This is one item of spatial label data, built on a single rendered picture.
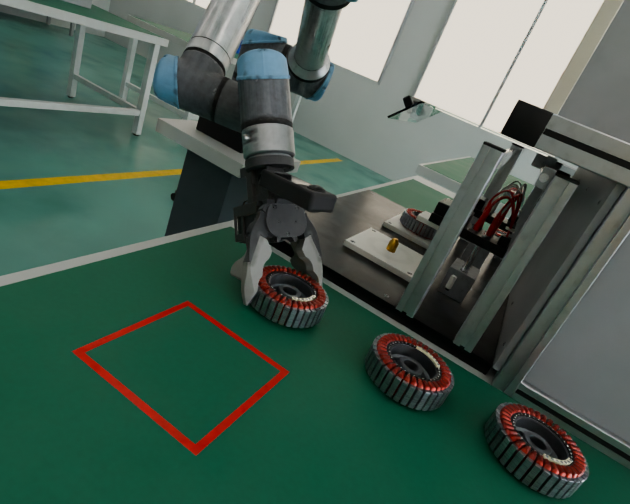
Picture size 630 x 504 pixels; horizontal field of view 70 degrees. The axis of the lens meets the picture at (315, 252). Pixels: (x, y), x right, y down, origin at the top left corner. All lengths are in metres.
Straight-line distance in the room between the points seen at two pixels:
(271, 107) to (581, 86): 0.43
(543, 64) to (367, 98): 1.96
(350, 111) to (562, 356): 5.49
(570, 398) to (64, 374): 0.63
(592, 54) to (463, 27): 5.06
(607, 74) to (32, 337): 0.76
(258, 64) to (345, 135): 5.40
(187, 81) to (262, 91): 0.16
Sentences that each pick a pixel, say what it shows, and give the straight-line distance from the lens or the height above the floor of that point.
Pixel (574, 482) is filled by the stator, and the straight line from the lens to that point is 0.61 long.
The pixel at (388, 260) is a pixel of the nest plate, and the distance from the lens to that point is 0.87.
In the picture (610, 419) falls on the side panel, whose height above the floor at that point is 0.79.
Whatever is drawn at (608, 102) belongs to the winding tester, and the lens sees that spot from 0.77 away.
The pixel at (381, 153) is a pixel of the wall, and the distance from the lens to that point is 5.89.
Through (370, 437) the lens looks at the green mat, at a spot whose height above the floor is 0.75.
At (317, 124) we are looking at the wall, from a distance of 6.23.
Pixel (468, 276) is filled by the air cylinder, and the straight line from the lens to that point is 0.87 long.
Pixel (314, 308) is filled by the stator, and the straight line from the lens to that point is 0.61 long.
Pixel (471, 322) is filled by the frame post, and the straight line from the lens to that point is 0.72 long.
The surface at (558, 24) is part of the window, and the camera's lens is 5.71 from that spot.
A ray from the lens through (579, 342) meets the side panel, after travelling 0.72.
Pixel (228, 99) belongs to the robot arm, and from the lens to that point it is 0.77.
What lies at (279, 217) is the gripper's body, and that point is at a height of 0.86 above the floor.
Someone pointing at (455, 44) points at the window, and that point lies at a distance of 5.78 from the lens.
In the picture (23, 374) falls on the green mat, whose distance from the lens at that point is 0.47.
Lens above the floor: 1.08
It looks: 23 degrees down
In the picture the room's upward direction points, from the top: 23 degrees clockwise
